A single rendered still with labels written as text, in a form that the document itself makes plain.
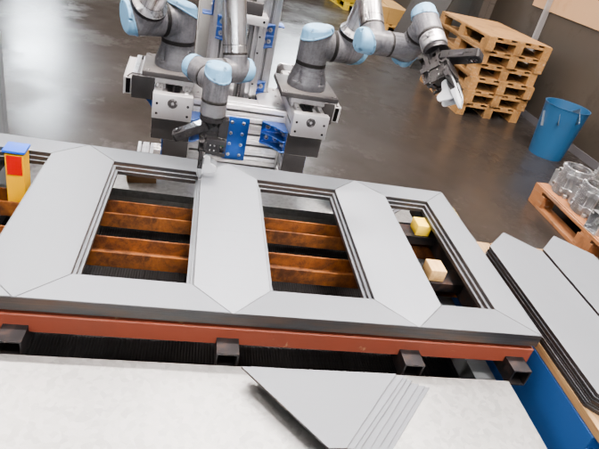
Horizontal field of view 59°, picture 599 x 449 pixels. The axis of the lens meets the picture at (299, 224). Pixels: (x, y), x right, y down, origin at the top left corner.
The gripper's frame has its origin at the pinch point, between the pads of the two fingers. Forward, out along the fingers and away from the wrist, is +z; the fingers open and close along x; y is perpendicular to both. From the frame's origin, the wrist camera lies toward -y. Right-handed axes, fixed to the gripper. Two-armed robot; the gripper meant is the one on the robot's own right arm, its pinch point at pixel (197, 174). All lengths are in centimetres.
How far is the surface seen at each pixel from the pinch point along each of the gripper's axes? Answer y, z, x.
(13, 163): -51, 1, -6
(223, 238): 8.1, 0.7, -33.0
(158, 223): -10.2, 15.2, -7.0
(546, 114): 323, 44, 303
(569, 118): 335, 39, 287
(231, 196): 10.5, 0.7, -10.1
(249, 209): 15.7, 0.7, -16.7
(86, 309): -20, 3, -62
